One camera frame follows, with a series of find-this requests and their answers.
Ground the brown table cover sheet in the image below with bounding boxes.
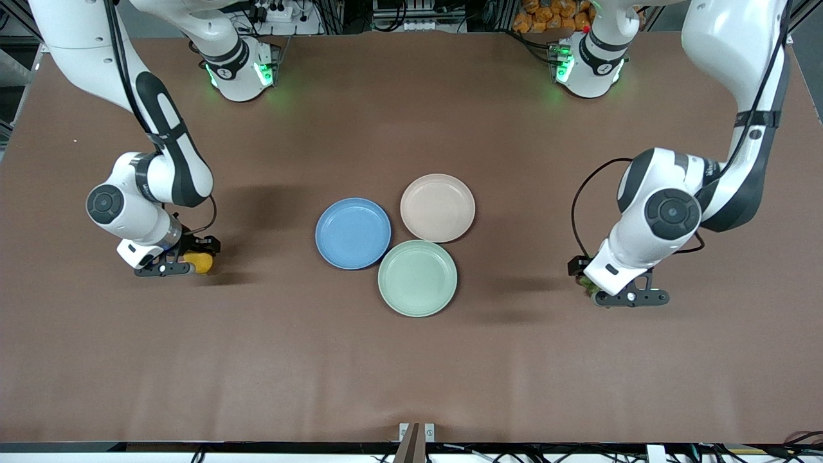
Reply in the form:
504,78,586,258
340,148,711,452
0,32,823,444

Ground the blue plate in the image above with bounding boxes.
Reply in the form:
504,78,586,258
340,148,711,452
315,197,392,270

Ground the beige plate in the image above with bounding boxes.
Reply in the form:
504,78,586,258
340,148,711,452
400,174,476,244

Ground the green plate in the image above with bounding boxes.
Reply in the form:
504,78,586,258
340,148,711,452
377,240,458,318

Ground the white power strip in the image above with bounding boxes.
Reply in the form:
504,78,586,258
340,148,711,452
248,0,322,36

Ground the orange packets pile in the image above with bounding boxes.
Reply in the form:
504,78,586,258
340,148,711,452
512,0,592,33

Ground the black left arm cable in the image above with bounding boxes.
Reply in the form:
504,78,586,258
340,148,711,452
571,0,793,259

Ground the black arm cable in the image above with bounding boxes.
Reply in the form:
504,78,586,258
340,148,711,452
103,0,218,237
571,0,793,259

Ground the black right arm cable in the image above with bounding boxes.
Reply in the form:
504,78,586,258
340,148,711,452
103,0,218,237

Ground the metal table edge bracket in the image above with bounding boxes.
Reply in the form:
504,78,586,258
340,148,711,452
393,422,436,463

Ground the aluminium frame post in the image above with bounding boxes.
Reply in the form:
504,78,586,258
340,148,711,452
0,0,46,52
781,0,823,46

